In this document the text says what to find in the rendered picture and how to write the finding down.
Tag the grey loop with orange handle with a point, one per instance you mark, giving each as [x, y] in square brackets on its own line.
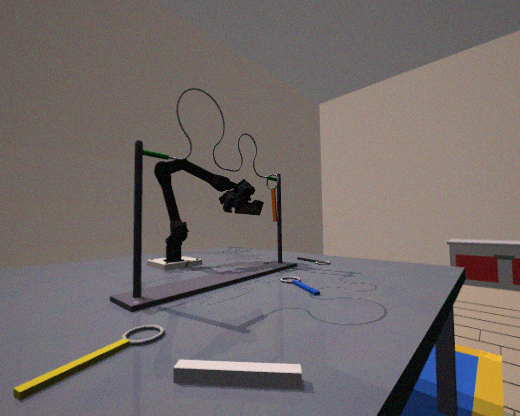
[273, 195]

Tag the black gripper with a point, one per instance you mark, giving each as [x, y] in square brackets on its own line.
[242, 206]

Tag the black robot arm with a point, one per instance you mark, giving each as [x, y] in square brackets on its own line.
[178, 229]

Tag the yellow handled loop tool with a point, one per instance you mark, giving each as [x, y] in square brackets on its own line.
[45, 380]

